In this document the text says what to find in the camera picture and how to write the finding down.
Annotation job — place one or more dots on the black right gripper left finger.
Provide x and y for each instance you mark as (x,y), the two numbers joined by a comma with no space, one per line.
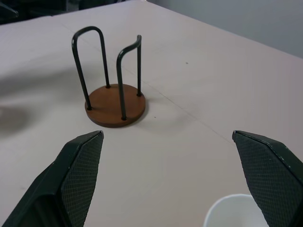
(71,179)

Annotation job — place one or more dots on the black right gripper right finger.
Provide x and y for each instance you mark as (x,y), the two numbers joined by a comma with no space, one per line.
(272,175)

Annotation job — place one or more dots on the white paper cup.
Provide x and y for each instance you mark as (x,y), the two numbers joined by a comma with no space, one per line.
(233,211)

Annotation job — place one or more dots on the dark furniture piece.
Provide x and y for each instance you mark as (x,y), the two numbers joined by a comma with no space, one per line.
(7,11)

